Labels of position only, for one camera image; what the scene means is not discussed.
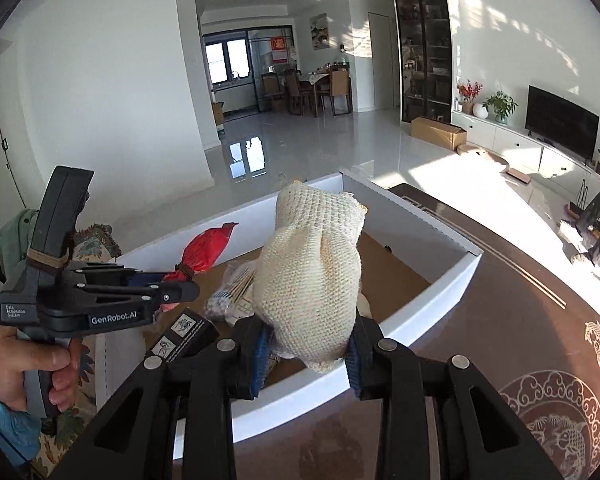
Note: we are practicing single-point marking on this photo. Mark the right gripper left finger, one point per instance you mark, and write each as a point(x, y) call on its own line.
point(133, 435)

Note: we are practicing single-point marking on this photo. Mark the person's left hand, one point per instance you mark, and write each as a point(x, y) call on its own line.
point(18, 356)

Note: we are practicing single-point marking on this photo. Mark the dark display cabinet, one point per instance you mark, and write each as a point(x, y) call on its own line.
point(425, 48)

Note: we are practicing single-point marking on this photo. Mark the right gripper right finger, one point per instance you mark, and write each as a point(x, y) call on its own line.
point(442, 417)

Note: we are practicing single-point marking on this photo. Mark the black television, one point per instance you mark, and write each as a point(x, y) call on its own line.
point(561, 121)

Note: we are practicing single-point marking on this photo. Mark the red candy pouch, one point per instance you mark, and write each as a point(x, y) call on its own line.
point(201, 254)

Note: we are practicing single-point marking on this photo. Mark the red flowers in vase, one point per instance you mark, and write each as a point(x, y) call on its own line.
point(468, 92)

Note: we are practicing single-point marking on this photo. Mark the white cardboard box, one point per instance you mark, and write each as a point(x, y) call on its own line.
point(415, 270)

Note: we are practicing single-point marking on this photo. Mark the dining table with chairs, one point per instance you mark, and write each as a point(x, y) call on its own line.
point(330, 88)

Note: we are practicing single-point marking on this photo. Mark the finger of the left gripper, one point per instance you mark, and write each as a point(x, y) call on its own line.
point(156, 294)
point(113, 274)

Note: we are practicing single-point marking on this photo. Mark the brown cardboard carton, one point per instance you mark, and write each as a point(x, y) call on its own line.
point(438, 133)

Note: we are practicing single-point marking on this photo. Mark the round white vase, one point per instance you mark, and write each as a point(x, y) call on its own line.
point(480, 110)

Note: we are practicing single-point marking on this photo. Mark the green potted plant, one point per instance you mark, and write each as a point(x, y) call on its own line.
point(501, 105)

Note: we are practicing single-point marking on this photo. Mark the white tv cabinet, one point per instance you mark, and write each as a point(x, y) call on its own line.
point(533, 157)

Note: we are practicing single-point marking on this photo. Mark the cream knitted sock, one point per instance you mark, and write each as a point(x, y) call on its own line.
point(309, 274)

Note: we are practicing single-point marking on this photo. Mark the blue sleeved forearm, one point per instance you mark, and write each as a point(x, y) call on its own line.
point(19, 434)

